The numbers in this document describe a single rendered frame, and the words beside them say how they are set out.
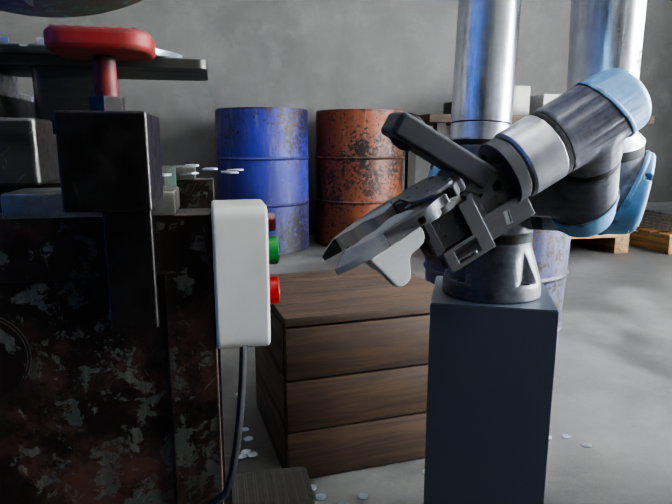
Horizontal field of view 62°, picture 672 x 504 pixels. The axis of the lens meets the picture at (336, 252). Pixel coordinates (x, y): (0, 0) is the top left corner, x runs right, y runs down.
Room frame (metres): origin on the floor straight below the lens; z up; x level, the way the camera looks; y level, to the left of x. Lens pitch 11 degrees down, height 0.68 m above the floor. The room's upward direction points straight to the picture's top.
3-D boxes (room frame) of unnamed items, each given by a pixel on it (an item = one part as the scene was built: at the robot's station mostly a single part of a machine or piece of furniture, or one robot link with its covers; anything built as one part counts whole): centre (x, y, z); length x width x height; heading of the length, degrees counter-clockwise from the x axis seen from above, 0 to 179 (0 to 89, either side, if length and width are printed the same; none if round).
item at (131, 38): (0.43, 0.17, 0.72); 0.07 x 0.06 x 0.08; 102
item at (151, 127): (0.44, 0.17, 0.62); 0.10 x 0.06 x 0.20; 12
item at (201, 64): (0.74, 0.29, 0.72); 0.25 x 0.14 x 0.14; 102
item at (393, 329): (1.27, -0.03, 0.18); 0.40 x 0.38 x 0.35; 108
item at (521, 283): (0.87, -0.25, 0.50); 0.15 x 0.15 x 0.10
